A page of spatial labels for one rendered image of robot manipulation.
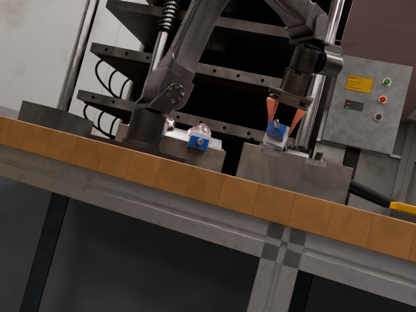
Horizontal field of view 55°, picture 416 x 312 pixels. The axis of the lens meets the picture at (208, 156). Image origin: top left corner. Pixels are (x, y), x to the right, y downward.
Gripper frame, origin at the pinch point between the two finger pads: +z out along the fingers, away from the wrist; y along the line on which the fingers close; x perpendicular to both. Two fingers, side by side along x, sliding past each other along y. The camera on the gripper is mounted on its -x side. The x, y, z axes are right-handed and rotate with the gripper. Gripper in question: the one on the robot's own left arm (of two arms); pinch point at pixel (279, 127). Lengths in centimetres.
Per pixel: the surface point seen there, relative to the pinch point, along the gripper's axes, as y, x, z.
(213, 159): 10.9, 10.8, 10.2
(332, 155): -37, -962, 236
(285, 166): -5.0, 4.8, 7.1
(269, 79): 22, -84, 0
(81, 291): 30, 24, 52
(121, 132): 32.2, 18.2, 9.8
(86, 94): 105, -70, 34
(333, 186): -16.7, 4.8, 7.5
